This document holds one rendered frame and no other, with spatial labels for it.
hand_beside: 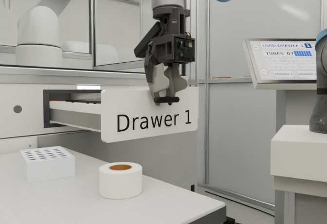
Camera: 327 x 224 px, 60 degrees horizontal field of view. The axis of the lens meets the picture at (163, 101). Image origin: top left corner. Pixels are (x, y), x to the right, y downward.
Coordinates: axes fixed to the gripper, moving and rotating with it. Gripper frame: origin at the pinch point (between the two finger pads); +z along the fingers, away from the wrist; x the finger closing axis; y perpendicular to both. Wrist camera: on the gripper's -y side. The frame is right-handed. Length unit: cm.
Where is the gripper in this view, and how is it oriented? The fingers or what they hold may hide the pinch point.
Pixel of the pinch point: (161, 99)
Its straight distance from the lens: 66.4
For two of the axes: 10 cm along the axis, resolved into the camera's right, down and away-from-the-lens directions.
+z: 0.0, 10.0, 0.4
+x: 7.3, -0.2, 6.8
